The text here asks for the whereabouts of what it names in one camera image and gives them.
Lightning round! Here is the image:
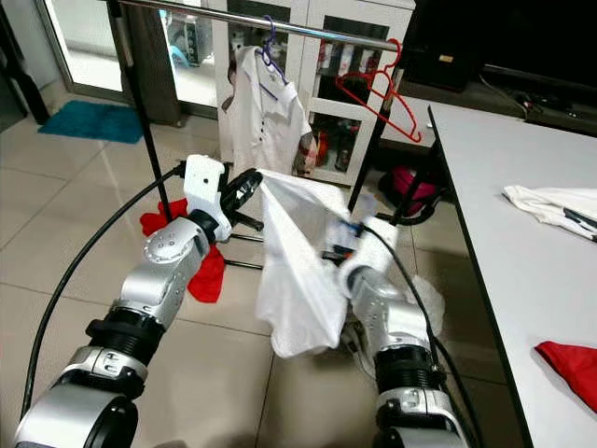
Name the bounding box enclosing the white thin shirt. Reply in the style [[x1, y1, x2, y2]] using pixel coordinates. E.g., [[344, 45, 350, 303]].
[[257, 170, 365, 360]]

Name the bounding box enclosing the white collared shirt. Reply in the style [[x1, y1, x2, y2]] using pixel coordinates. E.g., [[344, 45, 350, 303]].
[[224, 47, 313, 174]]

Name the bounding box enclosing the white t-shirt with black label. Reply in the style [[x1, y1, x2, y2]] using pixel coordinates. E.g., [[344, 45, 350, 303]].
[[502, 184, 597, 242]]

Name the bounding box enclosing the red cloth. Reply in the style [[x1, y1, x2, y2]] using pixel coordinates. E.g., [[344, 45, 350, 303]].
[[140, 198, 227, 304]]

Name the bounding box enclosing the magenta bag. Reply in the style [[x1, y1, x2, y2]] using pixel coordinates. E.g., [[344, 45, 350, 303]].
[[387, 166, 441, 225]]

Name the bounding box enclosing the grey curtain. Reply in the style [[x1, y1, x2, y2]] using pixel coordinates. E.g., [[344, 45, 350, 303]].
[[121, 0, 183, 127]]

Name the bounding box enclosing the silver and black clothes rack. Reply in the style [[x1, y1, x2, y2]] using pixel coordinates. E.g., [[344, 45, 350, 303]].
[[107, 0, 449, 272]]

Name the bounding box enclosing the teal floor mat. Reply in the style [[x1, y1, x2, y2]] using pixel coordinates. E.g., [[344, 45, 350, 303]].
[[37, 101, 141, 144]]

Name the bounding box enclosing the white glass-door cabinet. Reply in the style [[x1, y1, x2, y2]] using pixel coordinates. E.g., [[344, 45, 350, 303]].
[[210, 0, 416, 188]]

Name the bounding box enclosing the white framed glass door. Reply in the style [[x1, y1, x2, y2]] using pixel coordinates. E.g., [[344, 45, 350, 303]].
[[37, 0, 124, 94]]

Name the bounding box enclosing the red jacket with white stripes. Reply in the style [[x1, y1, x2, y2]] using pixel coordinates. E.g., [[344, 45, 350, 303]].
[[535, 341, 597, 413]]

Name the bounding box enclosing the black cabinet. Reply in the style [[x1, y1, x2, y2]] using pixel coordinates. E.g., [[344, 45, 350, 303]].
[[401, 0, 597, 122]]

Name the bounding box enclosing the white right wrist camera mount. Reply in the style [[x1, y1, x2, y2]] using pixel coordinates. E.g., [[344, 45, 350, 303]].
[[339, 217, 397, 300]]

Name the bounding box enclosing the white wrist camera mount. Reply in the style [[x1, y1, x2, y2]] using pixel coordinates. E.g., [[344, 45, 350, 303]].
[[182, 154, 229, 242], [339, 217, 397, 300]]

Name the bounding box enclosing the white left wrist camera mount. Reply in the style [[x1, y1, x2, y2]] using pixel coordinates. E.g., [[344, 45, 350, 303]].
[[182, 154, 229, 242]]

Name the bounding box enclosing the red wire hanger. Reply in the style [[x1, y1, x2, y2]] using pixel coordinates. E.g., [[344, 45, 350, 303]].
[[336, 39, 423, 144]]

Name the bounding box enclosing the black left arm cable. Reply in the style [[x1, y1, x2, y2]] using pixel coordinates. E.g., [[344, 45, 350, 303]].
[[21, 163, 187, 421]]

